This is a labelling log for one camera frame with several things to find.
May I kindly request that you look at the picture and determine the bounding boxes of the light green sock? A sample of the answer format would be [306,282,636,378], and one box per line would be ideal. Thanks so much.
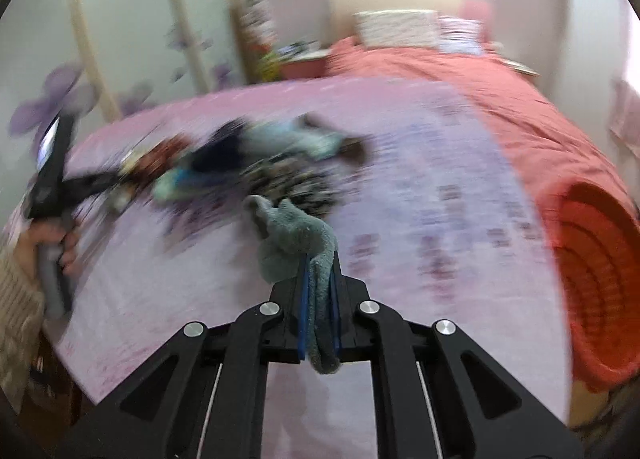
[152,166,211,200]

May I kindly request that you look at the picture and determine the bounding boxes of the pink striped pillow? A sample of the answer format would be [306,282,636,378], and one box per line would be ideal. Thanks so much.
[439,14,488,55]

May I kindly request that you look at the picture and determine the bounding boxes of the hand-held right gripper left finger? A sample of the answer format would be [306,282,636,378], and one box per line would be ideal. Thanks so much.
[55,254,308,459]

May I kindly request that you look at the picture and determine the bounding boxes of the light blue tube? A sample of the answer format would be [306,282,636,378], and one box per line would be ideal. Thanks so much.
[240,114,378,162]

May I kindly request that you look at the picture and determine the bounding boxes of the orange plastic basket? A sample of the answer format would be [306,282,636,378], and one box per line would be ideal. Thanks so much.
[542,179,640,392]

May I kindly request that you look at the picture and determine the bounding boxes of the pink nightstand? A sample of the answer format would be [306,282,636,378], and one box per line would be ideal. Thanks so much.
[277,49,331,81]

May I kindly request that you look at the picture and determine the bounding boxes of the floral print pillow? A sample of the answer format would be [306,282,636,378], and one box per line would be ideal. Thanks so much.
[352,9,441,47]

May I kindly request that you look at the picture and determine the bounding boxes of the pink floral printed blanket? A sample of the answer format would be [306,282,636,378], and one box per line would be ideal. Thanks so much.
[50,76,573,459]

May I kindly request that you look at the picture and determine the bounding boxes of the floral wardrobe doors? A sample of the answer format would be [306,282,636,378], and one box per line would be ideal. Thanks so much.
[0,0,251,190]

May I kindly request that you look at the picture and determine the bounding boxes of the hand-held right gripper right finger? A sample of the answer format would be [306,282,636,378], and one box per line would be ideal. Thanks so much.
[329,251,585,459]

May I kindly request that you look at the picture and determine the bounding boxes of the grey fluffy sock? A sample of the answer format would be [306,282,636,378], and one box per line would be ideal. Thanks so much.
[243,195,346,376]

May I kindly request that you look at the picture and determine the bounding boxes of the dark red object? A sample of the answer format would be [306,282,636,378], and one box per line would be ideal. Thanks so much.
[135,136,193,180]

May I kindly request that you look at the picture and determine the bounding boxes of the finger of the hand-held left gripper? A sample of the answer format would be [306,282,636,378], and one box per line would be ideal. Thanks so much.
[62,172,131,210]

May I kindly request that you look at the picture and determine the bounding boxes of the dark navy cloth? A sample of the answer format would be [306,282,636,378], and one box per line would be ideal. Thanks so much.
[192,122,251,172]

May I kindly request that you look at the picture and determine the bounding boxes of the beige and pink headboard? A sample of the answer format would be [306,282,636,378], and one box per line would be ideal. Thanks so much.
[327,0,491,47]

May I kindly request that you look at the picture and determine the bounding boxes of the coral duvet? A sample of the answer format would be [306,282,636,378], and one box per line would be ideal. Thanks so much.
[322,36,640,250]

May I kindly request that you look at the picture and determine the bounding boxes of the clear column of plush toys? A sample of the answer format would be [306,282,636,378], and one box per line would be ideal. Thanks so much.
[240,0,278,80]

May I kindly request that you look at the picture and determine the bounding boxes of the person's left hand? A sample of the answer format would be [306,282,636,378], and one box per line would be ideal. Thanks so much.
[20,228,82,274]

